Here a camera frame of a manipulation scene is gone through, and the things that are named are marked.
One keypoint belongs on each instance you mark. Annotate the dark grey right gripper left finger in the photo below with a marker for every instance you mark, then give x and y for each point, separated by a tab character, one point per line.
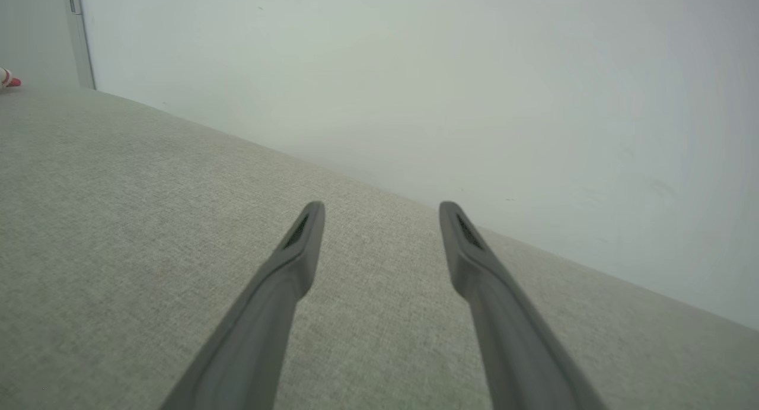
261	321

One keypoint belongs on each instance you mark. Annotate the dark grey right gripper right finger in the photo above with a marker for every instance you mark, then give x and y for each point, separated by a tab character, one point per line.
510	333

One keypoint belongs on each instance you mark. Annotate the red garment with white sleeves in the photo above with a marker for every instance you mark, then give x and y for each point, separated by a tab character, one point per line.
8	79

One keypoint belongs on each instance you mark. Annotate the light grey fabric sofa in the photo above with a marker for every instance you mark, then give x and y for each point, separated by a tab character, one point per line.
118	238

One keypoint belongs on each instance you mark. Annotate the grey door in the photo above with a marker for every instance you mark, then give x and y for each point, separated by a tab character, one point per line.
78	36

